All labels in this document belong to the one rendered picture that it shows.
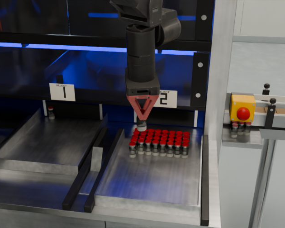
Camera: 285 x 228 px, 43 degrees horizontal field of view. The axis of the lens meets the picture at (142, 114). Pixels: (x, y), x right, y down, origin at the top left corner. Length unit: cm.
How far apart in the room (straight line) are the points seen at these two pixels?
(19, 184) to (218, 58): 67
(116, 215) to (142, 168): 20
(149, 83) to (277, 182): 199
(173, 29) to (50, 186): 54
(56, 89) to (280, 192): 173
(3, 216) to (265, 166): 109
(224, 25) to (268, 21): 479
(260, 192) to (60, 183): 83
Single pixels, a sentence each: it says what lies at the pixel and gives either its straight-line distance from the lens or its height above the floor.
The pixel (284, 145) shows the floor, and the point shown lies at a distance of 305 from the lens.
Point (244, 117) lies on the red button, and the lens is 114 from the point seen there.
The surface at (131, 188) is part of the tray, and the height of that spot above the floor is 88.
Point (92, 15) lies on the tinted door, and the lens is 113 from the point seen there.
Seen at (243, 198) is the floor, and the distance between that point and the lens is 241.
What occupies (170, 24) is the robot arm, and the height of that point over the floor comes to 133.
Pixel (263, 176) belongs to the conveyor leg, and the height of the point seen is 65.
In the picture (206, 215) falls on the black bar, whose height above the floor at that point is 90.
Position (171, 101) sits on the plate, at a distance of 115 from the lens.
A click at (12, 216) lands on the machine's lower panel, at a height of 43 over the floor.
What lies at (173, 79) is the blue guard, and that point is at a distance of 113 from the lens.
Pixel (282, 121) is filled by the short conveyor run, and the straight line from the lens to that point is 133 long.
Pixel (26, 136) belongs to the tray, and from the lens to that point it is 127.
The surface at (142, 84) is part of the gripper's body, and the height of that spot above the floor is 122.
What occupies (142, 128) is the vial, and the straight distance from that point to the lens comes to 80.
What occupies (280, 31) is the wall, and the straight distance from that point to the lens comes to 593.
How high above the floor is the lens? 149
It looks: 27 degrees down
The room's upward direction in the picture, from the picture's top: straight up
